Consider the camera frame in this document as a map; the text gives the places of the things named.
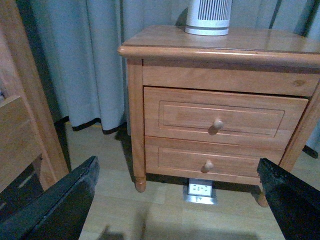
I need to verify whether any grey curtain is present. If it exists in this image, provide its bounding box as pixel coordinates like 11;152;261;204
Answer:
29;0;320;153

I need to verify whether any white cylindrical air purifier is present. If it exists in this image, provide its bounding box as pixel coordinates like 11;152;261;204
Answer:
185;0;233;36

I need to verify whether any wooden bed frame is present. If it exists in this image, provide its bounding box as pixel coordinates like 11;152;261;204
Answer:
0;0;69;191

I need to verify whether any wooden drawer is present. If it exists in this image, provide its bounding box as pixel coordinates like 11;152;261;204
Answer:
145;136;283;182
144;87;308;150

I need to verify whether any floor power socket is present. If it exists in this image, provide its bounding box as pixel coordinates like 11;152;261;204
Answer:
182;178;218;205

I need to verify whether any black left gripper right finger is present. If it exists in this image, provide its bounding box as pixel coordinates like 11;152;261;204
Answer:
257;158;320;240

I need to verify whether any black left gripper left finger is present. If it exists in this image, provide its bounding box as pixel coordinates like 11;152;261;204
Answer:
0;156;100;240

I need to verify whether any wooden nightstand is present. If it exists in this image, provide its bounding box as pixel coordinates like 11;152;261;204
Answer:
118;25;320;193

